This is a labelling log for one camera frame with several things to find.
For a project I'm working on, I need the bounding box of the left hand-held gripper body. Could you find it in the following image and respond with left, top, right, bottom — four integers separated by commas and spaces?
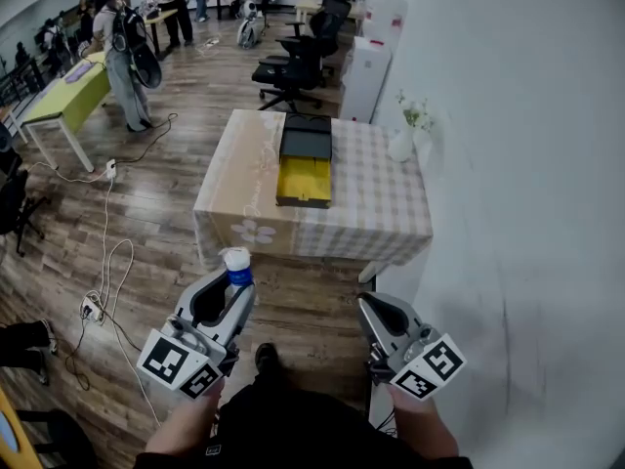
136, 314, 241, 401

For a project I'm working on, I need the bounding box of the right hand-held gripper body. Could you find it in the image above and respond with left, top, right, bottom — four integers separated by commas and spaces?
365, 326, 468, 403

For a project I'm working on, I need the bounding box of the small white blue item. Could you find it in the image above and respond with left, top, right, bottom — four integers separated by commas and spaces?
218, 246, 255, 288

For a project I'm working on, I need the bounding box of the black box with yellow drawer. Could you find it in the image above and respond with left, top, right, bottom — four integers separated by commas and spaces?
274, 111, 335, 211

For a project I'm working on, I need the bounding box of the person's right forearm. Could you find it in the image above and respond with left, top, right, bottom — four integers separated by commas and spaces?
387, 384, 461, 459

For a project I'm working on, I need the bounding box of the person's left forearm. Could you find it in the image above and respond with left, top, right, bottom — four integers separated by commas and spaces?
145, 377, 227, 458

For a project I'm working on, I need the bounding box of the person's black shoe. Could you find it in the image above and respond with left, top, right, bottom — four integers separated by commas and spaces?
254, 342, 281, 376

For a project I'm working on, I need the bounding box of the table with checkered tablecloth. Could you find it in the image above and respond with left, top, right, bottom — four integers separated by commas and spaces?
191, 108, 436, 285

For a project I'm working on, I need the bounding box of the person's black clothing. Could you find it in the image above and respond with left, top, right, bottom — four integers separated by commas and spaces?
132, 371, 476, 469

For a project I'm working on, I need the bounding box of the black stool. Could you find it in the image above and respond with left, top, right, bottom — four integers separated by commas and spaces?
16, 407, 100, 469

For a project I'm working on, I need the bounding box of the yellow board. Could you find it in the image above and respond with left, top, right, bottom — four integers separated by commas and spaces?
0, 387, 46, 469

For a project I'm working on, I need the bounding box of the white vase with flowers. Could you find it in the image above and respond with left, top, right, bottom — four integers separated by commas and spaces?
387, 89, 437, 163

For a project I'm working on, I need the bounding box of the black office chair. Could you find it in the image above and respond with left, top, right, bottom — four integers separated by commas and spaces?
0, 149, 51, 258
276, 0, 354, 76
250, 34, 327, 112

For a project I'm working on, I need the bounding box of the green table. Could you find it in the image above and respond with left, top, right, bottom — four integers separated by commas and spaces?
21, 51, 113, 174

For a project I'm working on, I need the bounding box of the white cabinet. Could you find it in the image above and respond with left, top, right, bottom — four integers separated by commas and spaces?
338, 35, 394, 124

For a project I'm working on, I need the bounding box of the white round machine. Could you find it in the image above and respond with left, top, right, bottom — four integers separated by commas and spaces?
235, 0, 266, 51

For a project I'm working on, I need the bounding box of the wooden table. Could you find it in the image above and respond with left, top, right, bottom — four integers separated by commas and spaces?
140, 8, 180, 59

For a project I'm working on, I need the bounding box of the white cable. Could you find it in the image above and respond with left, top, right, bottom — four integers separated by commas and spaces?
26, 161, 162, 427

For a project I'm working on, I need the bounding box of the black cable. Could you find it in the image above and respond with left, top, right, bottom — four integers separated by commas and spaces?
115, 111, 180, 165

